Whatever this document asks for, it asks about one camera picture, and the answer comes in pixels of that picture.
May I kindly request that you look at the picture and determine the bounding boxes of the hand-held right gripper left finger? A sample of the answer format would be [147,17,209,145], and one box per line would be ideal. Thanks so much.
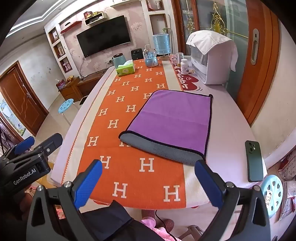
[26,159,103,241]

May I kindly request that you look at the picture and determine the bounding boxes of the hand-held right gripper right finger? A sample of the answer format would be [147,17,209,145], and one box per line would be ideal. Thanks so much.
[194,159,271,241]

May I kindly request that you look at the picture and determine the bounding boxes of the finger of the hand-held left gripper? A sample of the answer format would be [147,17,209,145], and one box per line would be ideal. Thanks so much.
[32,133,63,160]
[0,136,35,163]

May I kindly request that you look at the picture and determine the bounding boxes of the purple and grey towel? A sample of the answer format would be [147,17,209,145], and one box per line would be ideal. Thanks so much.
[119,90,213,166]

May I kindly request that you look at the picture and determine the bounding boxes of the light blue plastic stool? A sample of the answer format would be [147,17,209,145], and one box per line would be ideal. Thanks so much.
[58,98,75,126]
[260,175,284,213]

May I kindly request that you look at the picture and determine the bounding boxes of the orange patterned blanket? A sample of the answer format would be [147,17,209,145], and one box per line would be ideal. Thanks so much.
[62,59,204,208]

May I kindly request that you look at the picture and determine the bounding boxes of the person's dark pants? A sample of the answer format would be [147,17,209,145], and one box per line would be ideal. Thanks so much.
[80,200,158,241]

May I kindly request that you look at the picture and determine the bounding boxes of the brown wooden door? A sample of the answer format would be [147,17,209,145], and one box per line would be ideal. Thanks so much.
[0,61,49,137]

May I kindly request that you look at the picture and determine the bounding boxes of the dark green smartphone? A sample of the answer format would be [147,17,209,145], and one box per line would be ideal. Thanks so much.
[245,140,264,182]

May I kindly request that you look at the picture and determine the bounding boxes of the wooden television cabinet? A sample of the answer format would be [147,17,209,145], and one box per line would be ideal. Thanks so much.
[58,71,106,103]

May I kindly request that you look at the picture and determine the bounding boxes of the pink fluffy garment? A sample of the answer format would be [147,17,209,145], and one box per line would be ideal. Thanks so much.
[141,217,184,241]

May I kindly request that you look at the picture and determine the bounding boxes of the pile of plastic packages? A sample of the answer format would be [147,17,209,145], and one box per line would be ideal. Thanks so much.
[277,152,296,221]

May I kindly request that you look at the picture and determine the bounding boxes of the red cartoon table mat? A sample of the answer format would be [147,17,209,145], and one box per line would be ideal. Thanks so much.
[172,61,204,93]

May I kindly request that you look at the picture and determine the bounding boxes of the green tissue box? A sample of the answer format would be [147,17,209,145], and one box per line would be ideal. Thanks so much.
[116,60,136,77]

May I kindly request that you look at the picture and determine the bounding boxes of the teal electric kettle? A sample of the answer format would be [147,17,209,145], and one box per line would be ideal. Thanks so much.
[112,53,127,69]

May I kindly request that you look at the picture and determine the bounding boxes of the white countertop appliance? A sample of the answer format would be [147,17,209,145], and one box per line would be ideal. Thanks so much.
[190,44,233,85]

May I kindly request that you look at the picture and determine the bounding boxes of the white pill bottle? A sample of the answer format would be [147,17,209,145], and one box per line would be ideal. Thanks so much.
[181,59,190,75]

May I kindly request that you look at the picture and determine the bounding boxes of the black small appliance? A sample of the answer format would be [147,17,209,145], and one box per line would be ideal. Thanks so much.
[131,49,144,60]

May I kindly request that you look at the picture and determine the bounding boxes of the white cover cloth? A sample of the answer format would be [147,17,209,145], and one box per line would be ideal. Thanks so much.
[186,30,239,73]

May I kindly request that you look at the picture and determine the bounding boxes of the blue cylindrical basket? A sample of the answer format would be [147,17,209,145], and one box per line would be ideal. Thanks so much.
[152,33,172,61]

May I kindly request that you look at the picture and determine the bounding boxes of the colourful wall poster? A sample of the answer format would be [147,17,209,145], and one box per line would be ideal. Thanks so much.
[0,98,26,138]

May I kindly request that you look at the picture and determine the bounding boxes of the black cable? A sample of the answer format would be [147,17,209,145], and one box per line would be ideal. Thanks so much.
[154,209,176,240]

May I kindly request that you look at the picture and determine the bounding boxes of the red wall shelf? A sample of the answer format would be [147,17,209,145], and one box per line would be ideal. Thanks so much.
[60,21,83,34]

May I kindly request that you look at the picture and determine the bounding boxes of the wooden sliding door frame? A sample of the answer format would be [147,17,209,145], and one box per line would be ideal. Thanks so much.
[235,0,287,126]

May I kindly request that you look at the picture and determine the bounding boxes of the black wall television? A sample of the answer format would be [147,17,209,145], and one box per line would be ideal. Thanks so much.
[76,15,131,58]

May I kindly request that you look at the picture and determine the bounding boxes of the white wall shelf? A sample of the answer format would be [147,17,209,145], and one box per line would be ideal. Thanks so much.
[84,11,108,26]

